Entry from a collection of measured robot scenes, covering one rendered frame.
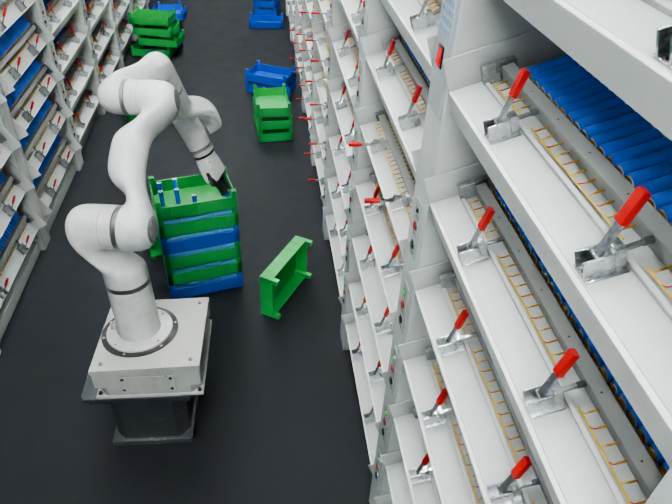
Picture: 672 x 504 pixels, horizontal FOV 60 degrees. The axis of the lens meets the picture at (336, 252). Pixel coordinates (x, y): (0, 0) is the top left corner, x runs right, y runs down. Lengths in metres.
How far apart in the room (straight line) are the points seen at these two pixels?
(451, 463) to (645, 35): 0.80
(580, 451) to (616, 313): 0.19
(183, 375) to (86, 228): 0.49
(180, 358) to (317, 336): 0.74
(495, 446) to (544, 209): 0.39
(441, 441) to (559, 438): 0.48
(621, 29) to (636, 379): 0.28
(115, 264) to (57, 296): 1.02
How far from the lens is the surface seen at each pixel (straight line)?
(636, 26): 0.56
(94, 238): 1.61
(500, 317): 0.81
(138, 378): 1.77
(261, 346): 2.28
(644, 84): 0.51
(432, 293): 1.12
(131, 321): 1.75
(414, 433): 1.39
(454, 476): 1.11
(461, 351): 1.02
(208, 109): 2.10
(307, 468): 1.97
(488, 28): 0.91
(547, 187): 0.69
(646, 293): 0.57
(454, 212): 0.98
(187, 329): 1.82
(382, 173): 1.47
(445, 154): 0.97
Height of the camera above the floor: 1.68
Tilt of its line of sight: 38 degrees down
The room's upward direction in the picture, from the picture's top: 3 degrees clockwise
